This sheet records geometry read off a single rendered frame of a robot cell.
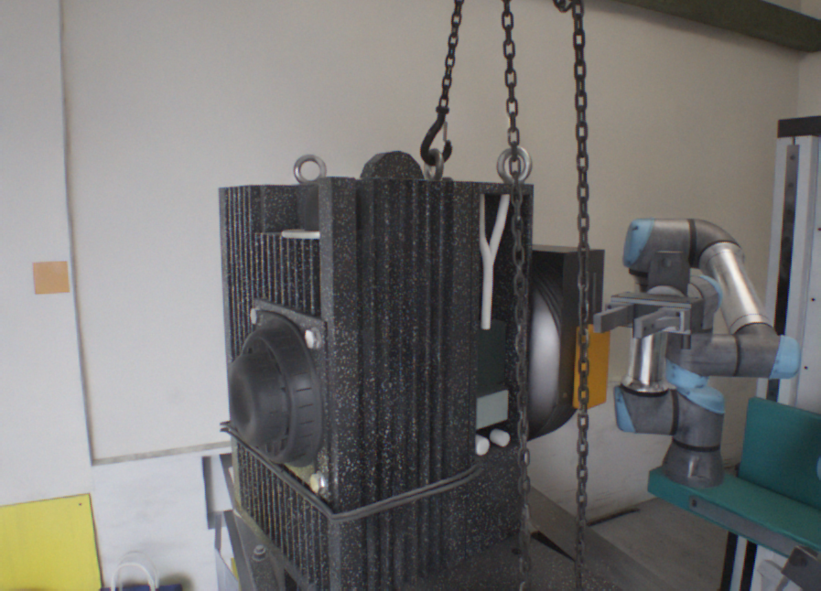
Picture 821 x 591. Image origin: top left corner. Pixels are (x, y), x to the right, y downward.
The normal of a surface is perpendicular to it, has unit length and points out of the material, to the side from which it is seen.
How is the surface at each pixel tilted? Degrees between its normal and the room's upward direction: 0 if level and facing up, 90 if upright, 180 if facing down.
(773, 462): 90
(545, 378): 90
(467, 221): 90
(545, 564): 0
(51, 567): 87
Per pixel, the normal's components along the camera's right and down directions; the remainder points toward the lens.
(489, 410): 0.61, 0.11
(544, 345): -0.80, 0.08
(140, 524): 0.41, 0.12
